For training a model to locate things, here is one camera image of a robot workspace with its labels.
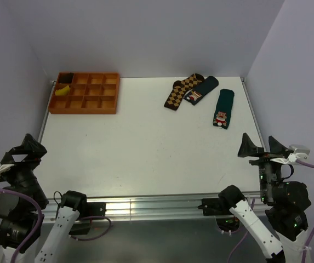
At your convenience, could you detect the rolled black sock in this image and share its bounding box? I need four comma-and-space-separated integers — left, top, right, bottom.
57, 72, 74, 84

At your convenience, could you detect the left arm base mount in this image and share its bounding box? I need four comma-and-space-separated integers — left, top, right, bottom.
69, 202, 106, 236

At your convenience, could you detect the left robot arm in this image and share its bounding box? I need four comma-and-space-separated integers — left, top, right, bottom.
0, 134, 88, 262

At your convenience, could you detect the navy snowman sock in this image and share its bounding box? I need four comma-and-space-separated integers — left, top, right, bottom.
184, 76, 219, 105

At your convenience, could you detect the aluminium front rail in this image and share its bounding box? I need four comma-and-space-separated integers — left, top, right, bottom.
40, 193, 270, 224

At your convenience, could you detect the orange compartment tray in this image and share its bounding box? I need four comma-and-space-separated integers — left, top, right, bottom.
48, 72, 120, 115

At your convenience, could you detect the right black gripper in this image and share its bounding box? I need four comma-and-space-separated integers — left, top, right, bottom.
236, 131, 287, 201

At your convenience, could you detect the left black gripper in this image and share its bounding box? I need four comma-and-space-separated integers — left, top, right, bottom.
0, 133, 48, 204

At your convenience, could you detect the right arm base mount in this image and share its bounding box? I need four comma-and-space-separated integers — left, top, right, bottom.
197, 198, 241, 233

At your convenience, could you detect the rolled yellow sock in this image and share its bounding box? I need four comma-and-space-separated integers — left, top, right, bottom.
55, 85, 70, 96

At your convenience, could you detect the brown argyle sock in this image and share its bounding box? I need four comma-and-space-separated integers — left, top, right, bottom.
164, 73, 204, 111

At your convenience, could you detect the green reindeer sock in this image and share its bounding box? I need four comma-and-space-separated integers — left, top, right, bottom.
213, 89, 235, 129

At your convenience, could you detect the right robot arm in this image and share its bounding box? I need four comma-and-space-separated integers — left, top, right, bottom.
218, 133, 311, 262

